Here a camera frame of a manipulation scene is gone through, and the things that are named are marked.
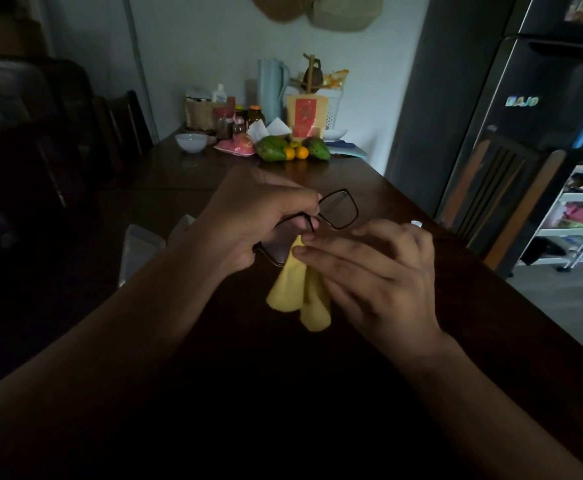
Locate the black framed eyeglasses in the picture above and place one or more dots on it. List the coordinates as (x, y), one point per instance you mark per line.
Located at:
(340, 209)

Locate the white wall pipe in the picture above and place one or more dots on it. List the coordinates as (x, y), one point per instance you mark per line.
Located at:
(139, 69)

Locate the yellow snack bag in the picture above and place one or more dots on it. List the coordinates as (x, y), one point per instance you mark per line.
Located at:
(336, 78)

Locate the white bowl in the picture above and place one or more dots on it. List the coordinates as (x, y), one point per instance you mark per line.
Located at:
(191, 142)

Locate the folded white paper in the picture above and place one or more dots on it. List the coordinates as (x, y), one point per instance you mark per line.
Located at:
(257, 132)
(279, 128)

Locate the wooden slatted chair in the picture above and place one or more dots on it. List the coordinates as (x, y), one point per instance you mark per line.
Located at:
(491, 194)

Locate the person's left fingers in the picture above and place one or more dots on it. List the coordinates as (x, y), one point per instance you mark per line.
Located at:
(296, 199)

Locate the brown bottle with orange cap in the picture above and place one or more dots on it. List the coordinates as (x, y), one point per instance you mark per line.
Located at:
(256, 116)

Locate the yellow cleaning cloth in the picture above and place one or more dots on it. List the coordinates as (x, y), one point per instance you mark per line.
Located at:
(291, 289)

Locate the person's left forearm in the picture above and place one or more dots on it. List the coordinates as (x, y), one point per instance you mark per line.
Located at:
(96, 364)

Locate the woven straw hat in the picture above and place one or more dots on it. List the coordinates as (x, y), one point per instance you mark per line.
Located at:
(281, 7)

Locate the white plastic bottle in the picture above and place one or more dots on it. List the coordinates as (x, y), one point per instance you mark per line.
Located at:
(219, 93)

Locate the light blue tray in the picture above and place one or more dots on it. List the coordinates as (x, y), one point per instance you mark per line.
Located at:
(347, 150)

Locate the letter fridge magnets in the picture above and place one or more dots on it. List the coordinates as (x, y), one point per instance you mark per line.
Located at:
(521, 101)

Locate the brown woven basket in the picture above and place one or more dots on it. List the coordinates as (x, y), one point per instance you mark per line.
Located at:
(199, 115)

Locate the white shelf rack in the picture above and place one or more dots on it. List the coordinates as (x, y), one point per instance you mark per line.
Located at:
(576, 229)

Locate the person's right hand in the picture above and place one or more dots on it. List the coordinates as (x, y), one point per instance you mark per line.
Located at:
(396, 299)

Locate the beige cloth hat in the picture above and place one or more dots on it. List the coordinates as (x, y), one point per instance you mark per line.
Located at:
(346, 12)

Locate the person's left hand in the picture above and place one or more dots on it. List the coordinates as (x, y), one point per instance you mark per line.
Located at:
(241, 219)

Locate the red lidded jar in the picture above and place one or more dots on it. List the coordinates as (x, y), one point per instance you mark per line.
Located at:
(221, 123)

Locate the dark steel refrigerator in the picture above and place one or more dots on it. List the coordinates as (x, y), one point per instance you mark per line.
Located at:
(536, 69)

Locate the person's right fingers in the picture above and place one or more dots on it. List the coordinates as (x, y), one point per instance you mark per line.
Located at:
(341, 264)

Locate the small orange fruit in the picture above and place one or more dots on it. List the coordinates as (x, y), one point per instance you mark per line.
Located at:
(302, 152)
(289, 154)

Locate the green mango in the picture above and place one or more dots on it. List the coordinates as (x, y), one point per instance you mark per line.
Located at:
(319, 148)
(271, 148)

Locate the dark padded chair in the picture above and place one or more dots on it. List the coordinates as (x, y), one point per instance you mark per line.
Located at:
(26, 124)

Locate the pink plastic container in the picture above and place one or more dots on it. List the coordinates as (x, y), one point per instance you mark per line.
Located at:
(236, 146)

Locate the wooden ornament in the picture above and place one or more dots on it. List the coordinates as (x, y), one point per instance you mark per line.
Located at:
(312, 74)

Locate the light blue thermos jug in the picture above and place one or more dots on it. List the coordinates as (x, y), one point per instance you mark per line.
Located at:
(271, 89)

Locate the white plastic basket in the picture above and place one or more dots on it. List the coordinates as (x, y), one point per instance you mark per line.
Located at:
(334, 107)

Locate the person's right forearm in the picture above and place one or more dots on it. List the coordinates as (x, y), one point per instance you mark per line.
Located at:
(491, 419)

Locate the clear plastic case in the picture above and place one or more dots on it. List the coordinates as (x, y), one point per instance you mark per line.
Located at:
(139, 249)

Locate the dark wooden chair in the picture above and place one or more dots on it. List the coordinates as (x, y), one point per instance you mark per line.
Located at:
(126, 127)

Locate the yellow and red packet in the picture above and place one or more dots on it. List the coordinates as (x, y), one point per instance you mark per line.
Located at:
(305, 114)

